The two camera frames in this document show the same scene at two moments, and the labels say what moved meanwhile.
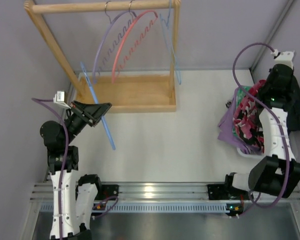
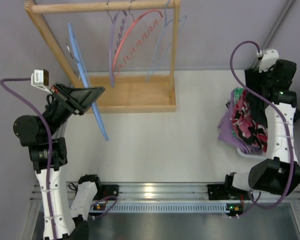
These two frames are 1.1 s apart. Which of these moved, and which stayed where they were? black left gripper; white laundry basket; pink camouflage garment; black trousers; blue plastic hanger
Moved: black trousers; blue plastic hanger; black left gripper
Stayed: pink camouflage garment; white laundry basket
